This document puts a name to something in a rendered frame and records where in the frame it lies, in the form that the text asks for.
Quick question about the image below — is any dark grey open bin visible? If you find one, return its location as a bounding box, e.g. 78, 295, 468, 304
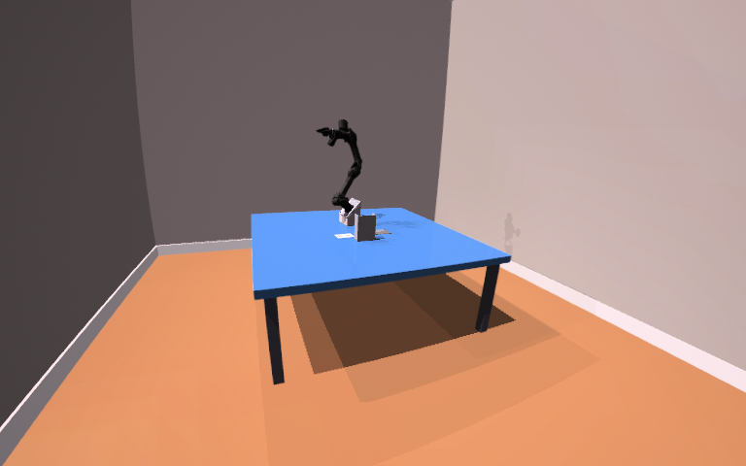
355, 213, 376, 242

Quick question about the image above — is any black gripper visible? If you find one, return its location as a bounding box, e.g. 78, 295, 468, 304
317, 127, 342, 140

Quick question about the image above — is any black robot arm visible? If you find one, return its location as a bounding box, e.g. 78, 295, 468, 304
327, 119, 362, 213

